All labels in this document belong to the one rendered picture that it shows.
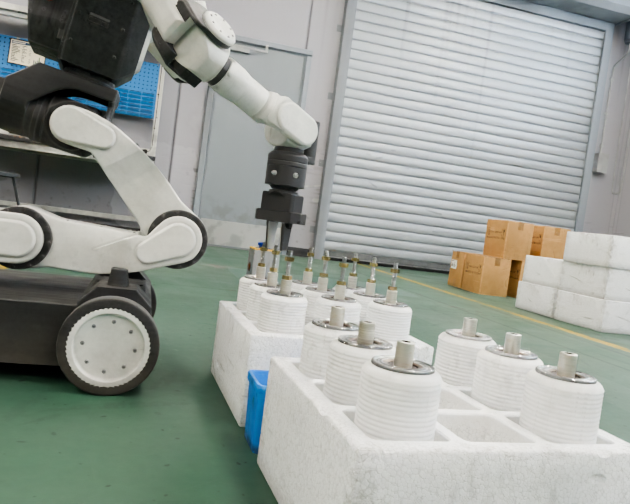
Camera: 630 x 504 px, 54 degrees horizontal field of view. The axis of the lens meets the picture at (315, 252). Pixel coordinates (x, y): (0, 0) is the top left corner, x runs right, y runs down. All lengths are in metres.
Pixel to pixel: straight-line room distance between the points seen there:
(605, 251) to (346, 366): 3.09
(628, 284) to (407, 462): 3.27
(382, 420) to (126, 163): 0.98
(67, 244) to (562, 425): 1.12
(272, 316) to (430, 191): 5.81
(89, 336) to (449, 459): 0.83
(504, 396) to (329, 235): 5.68
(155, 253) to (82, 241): 0.17
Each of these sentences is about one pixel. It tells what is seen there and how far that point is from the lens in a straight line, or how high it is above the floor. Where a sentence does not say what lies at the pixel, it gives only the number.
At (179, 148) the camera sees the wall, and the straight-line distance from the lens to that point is 6.38.
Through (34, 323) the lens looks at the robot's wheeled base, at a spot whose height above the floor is 0.12.
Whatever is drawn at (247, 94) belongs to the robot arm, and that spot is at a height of 0.64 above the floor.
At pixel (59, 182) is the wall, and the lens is 6.41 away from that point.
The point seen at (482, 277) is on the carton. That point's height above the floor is 0.13.
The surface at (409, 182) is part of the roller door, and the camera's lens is 6.85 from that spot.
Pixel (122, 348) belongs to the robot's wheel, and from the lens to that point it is 1.34.
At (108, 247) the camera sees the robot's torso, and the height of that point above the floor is 0.28.
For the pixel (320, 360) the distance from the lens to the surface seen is 0.94.
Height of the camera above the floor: 0.41
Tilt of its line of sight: 3 degrees down
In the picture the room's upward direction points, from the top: 8 degrees clockwise
